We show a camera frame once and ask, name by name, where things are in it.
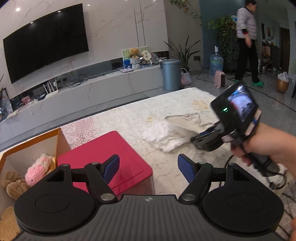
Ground pink white crochet toy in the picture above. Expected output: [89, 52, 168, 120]
[25, 153, 53, 187]

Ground brown bear-shaped sponge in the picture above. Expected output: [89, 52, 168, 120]
[0, 206, 21, 241]

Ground person right hand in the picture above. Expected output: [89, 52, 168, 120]
[231, 123, 295, 176]

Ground pink space heater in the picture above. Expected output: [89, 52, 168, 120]
[214, 70, 226, 88]

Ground red lidded plastic container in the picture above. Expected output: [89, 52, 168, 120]
[57, 131, 153, 196]

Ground white folded cloth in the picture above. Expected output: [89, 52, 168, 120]
[140, 120, 194, 153]

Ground blue water jug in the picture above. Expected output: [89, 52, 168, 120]
[209, 46, 224, 75]

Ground woven pastel basket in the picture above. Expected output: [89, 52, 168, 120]
[181, 67, 192, 86]

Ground white lace tablecloth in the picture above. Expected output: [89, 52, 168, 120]
[60, 87, 296, 239]

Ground potted green plant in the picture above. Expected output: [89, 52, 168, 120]
[164, 35, 201, 71]

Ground blue metal trash bin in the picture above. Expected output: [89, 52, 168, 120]
[161, 59, 181, 91]

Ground orange cardboard box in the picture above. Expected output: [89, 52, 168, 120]
[0, 127, 72, 241]

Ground standing person in background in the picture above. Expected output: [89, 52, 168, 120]
[235, 1, 264, 87]

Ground white wifi router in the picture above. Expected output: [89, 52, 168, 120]
[43, 79, 59, 99]

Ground teddy bear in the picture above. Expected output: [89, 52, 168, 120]
[129, 48, 139, 59]

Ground green picture board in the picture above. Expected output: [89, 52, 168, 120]
[121, 46, 149, 68]

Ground black wall television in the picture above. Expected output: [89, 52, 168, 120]
[3, 4, 89, 83]

